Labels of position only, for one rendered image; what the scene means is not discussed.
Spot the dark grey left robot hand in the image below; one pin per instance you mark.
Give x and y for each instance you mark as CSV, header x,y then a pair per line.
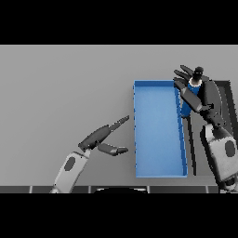
x,y
97,137

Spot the dark grey bin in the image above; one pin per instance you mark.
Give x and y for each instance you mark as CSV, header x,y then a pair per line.
x,y
227,102

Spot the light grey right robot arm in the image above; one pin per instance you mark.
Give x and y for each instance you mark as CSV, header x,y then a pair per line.
x,y
221,156

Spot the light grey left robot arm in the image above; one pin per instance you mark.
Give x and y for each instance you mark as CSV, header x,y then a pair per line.
x,y
69,172

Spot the blue bin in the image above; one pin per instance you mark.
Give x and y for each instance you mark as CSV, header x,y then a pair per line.
x,y
158,130

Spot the dark strip with pale lines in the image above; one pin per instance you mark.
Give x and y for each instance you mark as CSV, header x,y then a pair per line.
x,y
124,189

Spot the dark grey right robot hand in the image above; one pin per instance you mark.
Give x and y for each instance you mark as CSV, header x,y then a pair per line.
x,y
208,98

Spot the blue pipe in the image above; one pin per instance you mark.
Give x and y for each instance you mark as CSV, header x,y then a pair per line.
x,y
192,89

